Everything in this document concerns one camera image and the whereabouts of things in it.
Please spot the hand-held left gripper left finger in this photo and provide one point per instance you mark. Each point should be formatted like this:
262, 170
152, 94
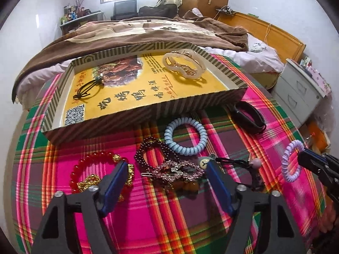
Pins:
114, 187

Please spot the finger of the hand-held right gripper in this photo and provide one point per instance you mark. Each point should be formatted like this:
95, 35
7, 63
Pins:
311, 160

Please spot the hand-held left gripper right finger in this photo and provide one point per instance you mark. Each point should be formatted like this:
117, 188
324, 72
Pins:
219, 187

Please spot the pink rhinestone hair clip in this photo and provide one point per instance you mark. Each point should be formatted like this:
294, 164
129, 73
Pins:
182, 170

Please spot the black wrist band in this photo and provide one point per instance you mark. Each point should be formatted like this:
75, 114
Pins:
250, 117

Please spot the yellow printed cardboard box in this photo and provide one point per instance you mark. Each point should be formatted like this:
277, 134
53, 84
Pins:
137, 95

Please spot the plaid cloth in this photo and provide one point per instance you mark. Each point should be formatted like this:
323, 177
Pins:
164, 217

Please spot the white nightstand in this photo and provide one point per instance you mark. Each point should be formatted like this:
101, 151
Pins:
296, 90

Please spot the wooden headboard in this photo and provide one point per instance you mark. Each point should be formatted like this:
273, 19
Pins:
272, 38

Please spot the cream hair claw clip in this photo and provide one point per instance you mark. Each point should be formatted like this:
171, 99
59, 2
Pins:
172, 63

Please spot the wooden desk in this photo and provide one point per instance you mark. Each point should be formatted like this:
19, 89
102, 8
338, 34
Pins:
79, 23

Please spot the power strip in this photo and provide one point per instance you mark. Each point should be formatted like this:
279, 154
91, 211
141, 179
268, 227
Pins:
225, 10

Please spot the black television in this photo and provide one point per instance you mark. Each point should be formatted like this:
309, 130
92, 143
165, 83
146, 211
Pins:
125, 9

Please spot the clutter of bottles and boxes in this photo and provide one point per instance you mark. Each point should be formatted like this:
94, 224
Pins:
72, 12

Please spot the dark bag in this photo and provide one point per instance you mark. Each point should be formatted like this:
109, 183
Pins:
156, 10

